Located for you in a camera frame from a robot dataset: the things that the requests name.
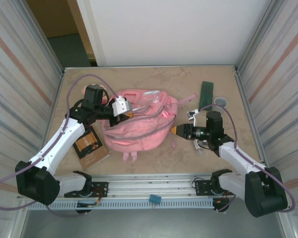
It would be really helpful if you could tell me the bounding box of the pink backpack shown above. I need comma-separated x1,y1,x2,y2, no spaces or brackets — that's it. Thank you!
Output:
103,88,199,164

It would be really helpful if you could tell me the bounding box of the green pencil case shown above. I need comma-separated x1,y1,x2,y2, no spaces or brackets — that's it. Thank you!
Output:
198,81,215,109

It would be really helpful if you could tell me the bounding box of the brown black book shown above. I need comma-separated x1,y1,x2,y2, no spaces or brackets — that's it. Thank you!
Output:
72,125,112,172

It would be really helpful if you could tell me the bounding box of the pink plush doll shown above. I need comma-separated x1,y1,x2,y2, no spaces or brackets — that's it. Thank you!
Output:
80,83,107,105

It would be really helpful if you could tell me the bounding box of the grey plastic cup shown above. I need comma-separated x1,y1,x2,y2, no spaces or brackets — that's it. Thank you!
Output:
214,96,229,110

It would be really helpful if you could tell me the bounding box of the tan wooden door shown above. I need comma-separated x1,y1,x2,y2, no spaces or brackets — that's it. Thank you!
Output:
66,0,97,61

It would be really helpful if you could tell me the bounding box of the blue terminal connector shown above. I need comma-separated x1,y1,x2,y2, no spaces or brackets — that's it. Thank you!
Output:
149,194,162,205

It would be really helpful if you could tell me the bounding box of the aluminium table edge rail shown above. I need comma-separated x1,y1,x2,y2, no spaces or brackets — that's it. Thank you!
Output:
63,64,238,70

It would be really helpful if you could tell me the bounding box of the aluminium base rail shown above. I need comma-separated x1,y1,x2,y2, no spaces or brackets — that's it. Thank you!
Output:
16,173,287,199

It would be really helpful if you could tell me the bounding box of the aluminium enclosure post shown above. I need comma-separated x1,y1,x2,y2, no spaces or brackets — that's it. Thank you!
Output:
234,0,282,75
16,0,67,77

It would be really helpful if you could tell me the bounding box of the slotted grey cable duct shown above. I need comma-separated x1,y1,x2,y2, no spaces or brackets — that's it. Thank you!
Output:
27,199,215,211

